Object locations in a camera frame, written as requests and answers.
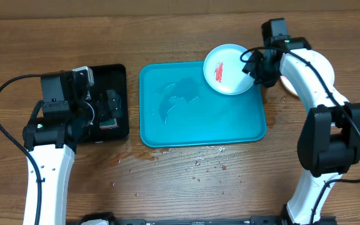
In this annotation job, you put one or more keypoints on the yellow-green rimmed plate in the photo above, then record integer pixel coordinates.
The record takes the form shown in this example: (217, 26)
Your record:
(287, 84)

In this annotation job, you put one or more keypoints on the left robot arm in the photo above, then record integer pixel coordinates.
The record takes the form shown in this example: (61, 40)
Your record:
(51, 153)

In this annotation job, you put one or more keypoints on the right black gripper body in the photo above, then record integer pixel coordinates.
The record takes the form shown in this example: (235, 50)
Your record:
(263, 74)

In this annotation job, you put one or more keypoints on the white plate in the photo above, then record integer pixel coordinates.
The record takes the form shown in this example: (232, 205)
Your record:
(301, 76)

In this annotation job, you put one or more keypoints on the green and brown sponge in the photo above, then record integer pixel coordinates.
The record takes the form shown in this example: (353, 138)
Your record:
(110, 124)

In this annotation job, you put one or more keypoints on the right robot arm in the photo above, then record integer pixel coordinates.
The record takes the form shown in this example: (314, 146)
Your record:
(329, 143)

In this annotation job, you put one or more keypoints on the black plastic tray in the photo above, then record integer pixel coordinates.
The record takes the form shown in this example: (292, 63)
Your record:
(83, 126)

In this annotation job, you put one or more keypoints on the teal plastic serving tray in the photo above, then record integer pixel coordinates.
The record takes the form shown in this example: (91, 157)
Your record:
(177, 107)

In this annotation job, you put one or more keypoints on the light blue rimmed plate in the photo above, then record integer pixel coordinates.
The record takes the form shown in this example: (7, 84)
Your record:
(223, 70)

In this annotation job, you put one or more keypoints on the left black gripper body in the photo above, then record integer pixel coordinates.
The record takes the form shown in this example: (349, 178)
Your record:
(89, 115)

